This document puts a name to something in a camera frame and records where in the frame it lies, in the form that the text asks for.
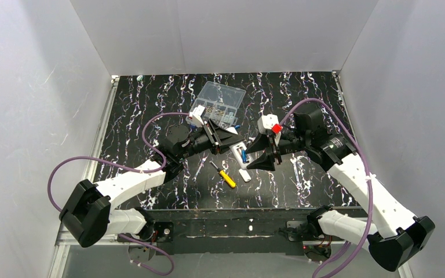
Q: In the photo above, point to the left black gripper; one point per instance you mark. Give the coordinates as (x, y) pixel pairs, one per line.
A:
(211, 136)

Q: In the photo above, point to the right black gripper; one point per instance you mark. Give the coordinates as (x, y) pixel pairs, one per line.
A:
(275, 146)

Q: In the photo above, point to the white remote control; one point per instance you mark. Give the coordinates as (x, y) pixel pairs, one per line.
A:
(236, 151)

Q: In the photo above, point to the white remote battery cover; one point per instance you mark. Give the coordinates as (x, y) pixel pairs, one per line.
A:
(245, 175)

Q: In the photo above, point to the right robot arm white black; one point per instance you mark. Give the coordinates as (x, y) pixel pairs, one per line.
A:
(392, 234)

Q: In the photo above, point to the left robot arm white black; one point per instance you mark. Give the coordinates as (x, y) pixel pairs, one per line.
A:
(91, 211)

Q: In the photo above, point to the clear plastic parts organizer box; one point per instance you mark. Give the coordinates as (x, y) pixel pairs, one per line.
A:
(220, 102)

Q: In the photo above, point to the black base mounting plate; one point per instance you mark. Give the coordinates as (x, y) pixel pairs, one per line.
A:
(224, 231)

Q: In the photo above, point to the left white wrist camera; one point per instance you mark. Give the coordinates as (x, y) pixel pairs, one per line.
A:
(195, 116)

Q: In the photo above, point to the yellow handled screwdriver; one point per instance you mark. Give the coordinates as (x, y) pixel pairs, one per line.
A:
(229, 181)

